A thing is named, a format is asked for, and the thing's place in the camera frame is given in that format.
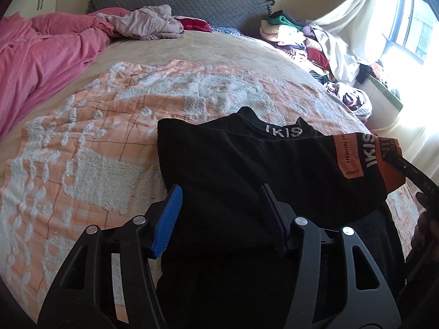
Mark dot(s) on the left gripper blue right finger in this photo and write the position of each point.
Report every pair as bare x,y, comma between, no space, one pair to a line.
279,221

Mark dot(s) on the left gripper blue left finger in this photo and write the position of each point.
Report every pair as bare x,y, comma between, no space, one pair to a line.
164,215

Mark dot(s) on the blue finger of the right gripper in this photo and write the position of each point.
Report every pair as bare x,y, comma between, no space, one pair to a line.
417,177

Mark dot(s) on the black orange IKISS sweater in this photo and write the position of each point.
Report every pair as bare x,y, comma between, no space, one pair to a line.
231,260

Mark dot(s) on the pile of mixed clothes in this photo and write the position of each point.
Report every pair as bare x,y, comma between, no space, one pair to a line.
362,88

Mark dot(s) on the right hand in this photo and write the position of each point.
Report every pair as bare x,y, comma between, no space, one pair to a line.
423,228

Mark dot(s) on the orange white patterned blanket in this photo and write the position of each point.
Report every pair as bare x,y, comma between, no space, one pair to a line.
94,157

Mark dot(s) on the window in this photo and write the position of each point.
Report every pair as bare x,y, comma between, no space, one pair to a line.
412,26

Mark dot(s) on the cream curtain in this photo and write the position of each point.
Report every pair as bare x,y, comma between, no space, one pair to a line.
360,24

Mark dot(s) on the beige bed sheet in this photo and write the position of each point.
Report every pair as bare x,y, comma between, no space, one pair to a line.
209,48

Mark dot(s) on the blue patterned pillow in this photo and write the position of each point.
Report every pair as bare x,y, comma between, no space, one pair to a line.
227,30

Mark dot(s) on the mauve crumpled garment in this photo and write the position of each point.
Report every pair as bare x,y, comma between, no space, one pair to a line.
146,23

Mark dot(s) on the pink duvet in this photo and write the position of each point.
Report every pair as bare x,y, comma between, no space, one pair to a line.
42,55

